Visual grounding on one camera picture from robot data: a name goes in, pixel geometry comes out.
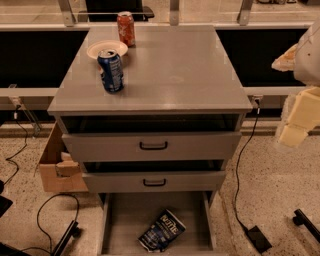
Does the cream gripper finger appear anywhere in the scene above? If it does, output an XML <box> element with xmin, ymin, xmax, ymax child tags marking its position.
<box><xmin>271</xmin><ymin>44</ymin><xmax>297</xmax><ymax>72</ymax></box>
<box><xmin>278</xmin><ymin>87</ymin><xmax>320</xmax><ymax>148</ymax></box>

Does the blue soda can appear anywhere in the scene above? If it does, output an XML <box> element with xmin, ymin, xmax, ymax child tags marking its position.
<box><xmin>97</xmin><ymin>49</ymin><xmax>124</xmax><ymax>93</ymax></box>

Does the grey top drawer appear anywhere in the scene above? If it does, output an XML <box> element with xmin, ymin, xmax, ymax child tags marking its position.
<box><xmin>62</xmin><ymin>132</ymin><xmax>241</xmax><ymax>162</ymax></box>

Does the black stand leg left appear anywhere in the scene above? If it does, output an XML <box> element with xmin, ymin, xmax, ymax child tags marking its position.
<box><xmin>51</xmin><ymin>220</ymin><xmax>81</xmax><ymax>256</ymax></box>

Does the grey bottom drawer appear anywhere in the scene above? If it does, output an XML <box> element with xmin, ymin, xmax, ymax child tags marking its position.
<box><xmin>98</xmin><ymin>192</ymin><xmax>228</xmax><ymax>256</ymax></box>

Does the black power cable right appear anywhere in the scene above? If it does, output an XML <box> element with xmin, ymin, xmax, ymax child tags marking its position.
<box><xmin>232</xmin><ymin>98</ymin><xmax>261</xmax><ymax>231</ymax></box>

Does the brown cardboard box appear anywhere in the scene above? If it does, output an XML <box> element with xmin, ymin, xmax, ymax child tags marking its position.
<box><xmin>39</xmin><ymin>124</ymin><xmax>88</xmax><ymax>192</ymax></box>

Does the black cable left wall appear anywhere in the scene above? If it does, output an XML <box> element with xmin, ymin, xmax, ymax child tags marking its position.
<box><xmin>3</xmin><ymin>105</ymin><xmax>30</xmax><ymax>186</ymax></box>

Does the black stand leg right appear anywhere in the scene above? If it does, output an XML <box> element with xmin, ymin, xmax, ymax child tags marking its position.
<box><xmin>292</xmin><ymin>209</ymin><xmax>320</xmax><ymax>243</ymax></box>

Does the grey drawer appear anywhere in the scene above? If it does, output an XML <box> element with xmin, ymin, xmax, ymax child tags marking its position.
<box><xmin>82</xmin><ymin>171</ymin><xmax>226</xmax><ymax>193</ymax></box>
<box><xmin>98</xmin><ymin>192</ymin><xmax>228</xmax><ymax>256</ymax></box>
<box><xmin>62</xmin><ymin>132</ymin><xmax>241</xmax><ymax>162</ymax></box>

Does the grey middle drawer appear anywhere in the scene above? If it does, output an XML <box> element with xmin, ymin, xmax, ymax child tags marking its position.
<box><xmin>82</xmin><ymin>171</ymin><xmax>226</xmax><ymax>193</ymax></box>

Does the blue chip bag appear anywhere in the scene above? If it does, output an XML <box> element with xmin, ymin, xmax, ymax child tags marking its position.
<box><xmin>138</xmin><ymin>209</ymin><xmax>186</xmax><ymax>252</ymax></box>

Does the black cable left floor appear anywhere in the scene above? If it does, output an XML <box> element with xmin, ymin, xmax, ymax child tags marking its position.
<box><xmin>20</xmin><ymin>193</ymin><xmax>81</xmax><ymax>255</ymax></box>

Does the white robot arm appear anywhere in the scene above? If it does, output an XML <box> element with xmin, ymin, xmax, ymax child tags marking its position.
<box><xmin>271</xmin><ymin>20</ymin><xmax>320</xmax><ymax>148</ymax></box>

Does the grey drawer cabinet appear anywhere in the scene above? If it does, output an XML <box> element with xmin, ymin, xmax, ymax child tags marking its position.
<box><xmin>47</xmin><ymin>25</ymin><xmax>254</xmax><ymax>208</ymax></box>

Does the orange soda can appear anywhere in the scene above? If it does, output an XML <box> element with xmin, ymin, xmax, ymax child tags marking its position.
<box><xmin>117</xmin><ymin>11</ymin><xmax>135</xmax><ymax>47</ymax></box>

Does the black stand leg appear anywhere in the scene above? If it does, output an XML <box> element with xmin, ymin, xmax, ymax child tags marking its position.
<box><xmin>292</xmin><ymin>209</ymin><xmax>320</xmax><ymax>243</ymax></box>
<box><xmin>51</xmin><ymin>220</ymin><xmax>81</xmax><ymax>256</ymax></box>

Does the metal railing frame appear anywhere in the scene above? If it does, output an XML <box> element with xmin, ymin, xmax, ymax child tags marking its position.
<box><xmin>1</xmin><ymin>0</ymin><xmax>319</xmax><ymax>134</ymax></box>

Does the black power adapter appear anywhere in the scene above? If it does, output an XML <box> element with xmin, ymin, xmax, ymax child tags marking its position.
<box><xmin>246</xmin><ymin>226</ymin><xmax>272</xmax><ymax>253</ymax></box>

